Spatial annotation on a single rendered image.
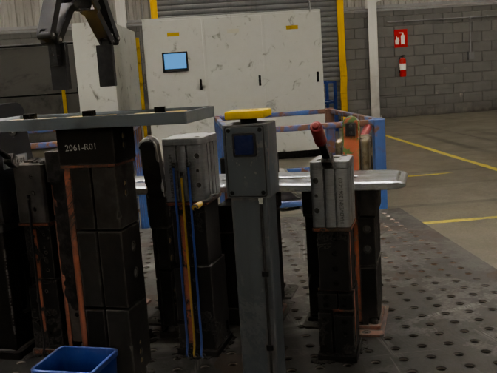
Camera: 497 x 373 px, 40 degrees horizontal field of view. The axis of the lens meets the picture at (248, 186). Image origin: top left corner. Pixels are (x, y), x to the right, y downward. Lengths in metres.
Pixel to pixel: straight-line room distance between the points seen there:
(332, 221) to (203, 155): 0.26
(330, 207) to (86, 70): 8.45
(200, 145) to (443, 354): 0.57
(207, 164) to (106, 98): 8.26
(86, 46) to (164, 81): 1.12
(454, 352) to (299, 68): 8.41
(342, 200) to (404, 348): 0.32
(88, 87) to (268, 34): 2.51
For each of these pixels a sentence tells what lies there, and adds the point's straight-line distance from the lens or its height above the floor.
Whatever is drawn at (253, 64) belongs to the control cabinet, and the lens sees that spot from 9.50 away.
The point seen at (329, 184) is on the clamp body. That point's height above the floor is 1.02.
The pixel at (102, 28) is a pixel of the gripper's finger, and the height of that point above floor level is 1.30.
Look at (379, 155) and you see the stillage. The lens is 3.54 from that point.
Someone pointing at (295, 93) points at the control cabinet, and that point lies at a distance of 9.58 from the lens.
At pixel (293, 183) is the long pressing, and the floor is 1.00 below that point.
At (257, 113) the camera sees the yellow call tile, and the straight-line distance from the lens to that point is 1.03.
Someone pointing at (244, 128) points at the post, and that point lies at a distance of 1.03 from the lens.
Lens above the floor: 1.22
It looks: 9 degrees down
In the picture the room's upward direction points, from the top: 4 degrees counter-clockwise
